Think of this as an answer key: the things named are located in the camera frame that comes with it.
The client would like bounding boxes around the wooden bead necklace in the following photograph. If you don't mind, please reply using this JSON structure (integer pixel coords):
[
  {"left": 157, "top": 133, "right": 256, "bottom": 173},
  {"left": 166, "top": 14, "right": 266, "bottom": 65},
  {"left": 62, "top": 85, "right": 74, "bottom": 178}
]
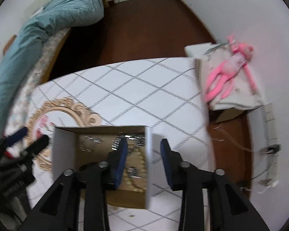
[{"left": 121, "top": 146, "right": 147, "bottom": 193}]

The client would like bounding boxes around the silver chain bracelet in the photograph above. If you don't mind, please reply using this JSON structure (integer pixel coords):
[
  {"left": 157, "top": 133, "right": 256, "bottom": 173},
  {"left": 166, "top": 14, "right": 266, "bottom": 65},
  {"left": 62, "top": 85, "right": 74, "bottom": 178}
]
[{"left": 80, "top": 134, "right": 104, "bottom": 153}]

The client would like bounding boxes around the white wall socket strip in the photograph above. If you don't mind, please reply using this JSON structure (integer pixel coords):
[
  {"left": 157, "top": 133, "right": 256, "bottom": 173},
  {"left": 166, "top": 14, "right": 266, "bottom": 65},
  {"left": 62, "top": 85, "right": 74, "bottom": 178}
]
[{"left": 260, "top": 103, "right": 279, "bottom": 188}]

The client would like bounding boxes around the thick silver chain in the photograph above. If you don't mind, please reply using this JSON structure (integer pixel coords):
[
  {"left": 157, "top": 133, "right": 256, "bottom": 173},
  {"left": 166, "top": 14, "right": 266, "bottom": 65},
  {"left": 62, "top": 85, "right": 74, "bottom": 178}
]
[{"left": 112, "top": 132, "right": 146, "bottom": 150}]

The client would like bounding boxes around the pink panther plush toy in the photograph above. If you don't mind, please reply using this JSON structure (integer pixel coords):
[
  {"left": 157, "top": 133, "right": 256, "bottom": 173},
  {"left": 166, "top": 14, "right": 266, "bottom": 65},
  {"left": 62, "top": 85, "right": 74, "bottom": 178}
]
[{"left": 205, "top": 35, "right": 258, "bottom": 102}]

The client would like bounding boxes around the brown wooden headboard piece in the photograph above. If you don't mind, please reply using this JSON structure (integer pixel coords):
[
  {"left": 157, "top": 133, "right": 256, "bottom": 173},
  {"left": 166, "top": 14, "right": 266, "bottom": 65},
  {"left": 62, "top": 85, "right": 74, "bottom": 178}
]
[{"left": 2, "top": 34, "right": 17, "bottom": 55}]

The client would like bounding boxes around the white cable on floor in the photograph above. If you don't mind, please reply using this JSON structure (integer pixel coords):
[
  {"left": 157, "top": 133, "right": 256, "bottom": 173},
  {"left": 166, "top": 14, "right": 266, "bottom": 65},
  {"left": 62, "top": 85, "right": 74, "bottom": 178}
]
[{"left": 213, "top": 125, "right": 261, "bottom": 152}]

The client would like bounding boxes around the white cardboard jewelry box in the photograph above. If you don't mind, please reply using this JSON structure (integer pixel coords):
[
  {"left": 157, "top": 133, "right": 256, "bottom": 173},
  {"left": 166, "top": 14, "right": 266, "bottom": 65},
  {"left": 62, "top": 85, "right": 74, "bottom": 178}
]
[{"left": 51, "top": 126, "right": 153, "bottom": 209}]

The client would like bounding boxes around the teal quilted duvet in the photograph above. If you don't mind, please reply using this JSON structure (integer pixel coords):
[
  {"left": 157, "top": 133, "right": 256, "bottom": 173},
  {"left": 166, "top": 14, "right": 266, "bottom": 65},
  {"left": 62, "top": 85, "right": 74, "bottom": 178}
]
[{"left": 0, "top": 0, "right": 104, "bottom": 137}]

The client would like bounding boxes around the floral patterned tablecloth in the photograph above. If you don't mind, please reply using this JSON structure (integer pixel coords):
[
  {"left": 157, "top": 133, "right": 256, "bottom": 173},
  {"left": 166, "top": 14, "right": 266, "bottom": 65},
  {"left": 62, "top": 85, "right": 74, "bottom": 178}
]
[{"left": 26, "top": 57, "right": 214, "bottom": 230}]

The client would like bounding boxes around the black power adapter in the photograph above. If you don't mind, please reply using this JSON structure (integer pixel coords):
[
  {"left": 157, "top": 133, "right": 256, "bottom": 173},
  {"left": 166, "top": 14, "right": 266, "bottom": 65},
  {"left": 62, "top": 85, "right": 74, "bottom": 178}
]
[{"left": 260, "top": 144, "right": 281, "bottom": 154}]

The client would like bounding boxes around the checked patterned mattress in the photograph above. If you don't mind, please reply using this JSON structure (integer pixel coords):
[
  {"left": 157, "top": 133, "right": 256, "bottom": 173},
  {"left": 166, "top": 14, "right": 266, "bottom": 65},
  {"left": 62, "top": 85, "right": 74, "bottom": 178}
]
[{"left": 4, "top": 28, "right": 70, "bottom": 135}]

